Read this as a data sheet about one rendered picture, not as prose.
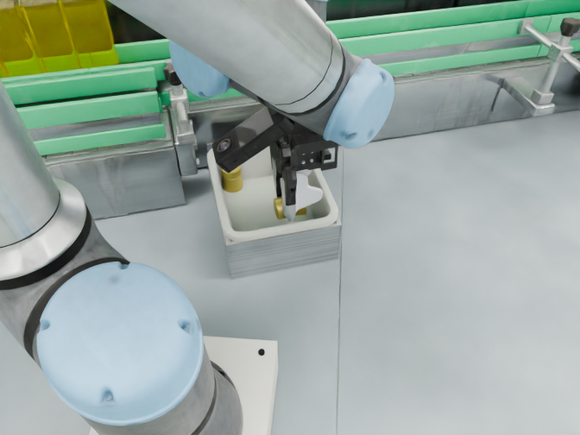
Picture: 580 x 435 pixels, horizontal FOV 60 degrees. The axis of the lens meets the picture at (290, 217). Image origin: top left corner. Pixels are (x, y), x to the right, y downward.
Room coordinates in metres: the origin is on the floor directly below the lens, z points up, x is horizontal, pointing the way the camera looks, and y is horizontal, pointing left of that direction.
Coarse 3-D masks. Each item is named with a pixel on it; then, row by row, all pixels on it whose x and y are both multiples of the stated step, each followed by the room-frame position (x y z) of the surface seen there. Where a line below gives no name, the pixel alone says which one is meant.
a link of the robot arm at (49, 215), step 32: (0, 96) 0.30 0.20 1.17; (0, 128) 0.29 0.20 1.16; (0, 160) 0.28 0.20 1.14; (32, 160) 0.30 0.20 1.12; (0, 192) 0.27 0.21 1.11; (32, 192) 0.29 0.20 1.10; (64, 192) 0.33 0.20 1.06; (0, 224) 0.26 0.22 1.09; (32, 224) 0.28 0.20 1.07; (64, 224) 0.29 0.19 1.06; (96, 224) 0.34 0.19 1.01; (0, 256) 0.26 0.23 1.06; (32, 256) 0.26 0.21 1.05; (64, 256) 0.27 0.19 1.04; (96, 256) 0.29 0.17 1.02; (0, 288) 0.25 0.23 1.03; (32, 288) 0.25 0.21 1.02; (0, 320) 0.26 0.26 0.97
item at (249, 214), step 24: (216, 168) 0.63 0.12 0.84; (264, 168) 0.70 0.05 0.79; (216, 192) 0.57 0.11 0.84; (240, 192) 0.65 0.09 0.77; (264, 192) 0.65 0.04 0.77; (240, 216) 0.60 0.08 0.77; (264, 216) 0.60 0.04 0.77; (312, 216) 0.59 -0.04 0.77; (336, 216) 0.52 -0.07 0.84; (240, 240) 0.48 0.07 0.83
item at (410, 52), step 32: (416, 32) 0.86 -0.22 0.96; (448, 32) 0.87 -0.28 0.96; (480, 32) 0.89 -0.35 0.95; (512, 32) 0.90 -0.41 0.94; (544, 32) 0.92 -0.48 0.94; (128, 64) 0.74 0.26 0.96; (160, 64) 0.75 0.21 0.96; (384, 64) 0.85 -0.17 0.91; (416, 64) 0.86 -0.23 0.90; (448, 64) 0.88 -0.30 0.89; (480, 64) 0.89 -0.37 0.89; (160, 96) 0.75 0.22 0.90; (192, 96) 0.76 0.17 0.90; (224, 96) 0.77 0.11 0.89
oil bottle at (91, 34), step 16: (64, 0) 0.73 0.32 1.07; (80, 0) 0.74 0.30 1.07; (96, 0) 0.74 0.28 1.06; (80, 16) 0.74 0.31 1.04; (96, 16) 0.74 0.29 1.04; (80, 32) 0.73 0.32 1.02; (96, 32) 0.74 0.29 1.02; (80, 48) 0.73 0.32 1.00; (96, 48) 0.74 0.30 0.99; (112, 48) 0.75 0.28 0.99; (80, 64) 0.74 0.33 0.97; (96, 64) 0.74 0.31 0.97; (112, 64) 0.74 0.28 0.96
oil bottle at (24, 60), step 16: (0, 0) 0.71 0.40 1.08; (0, 16) 0.71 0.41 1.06; (16, 16) 0.72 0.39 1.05; (0, 32) 0.71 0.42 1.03; (16, 32) 0.71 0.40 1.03; (0, 48) 0.71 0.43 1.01; (16, 48) 0.71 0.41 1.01; (32, 48) 0.72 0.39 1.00; (0, 64) 0.70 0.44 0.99; (16, 64) 0.71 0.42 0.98; (32, 64) 0.71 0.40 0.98
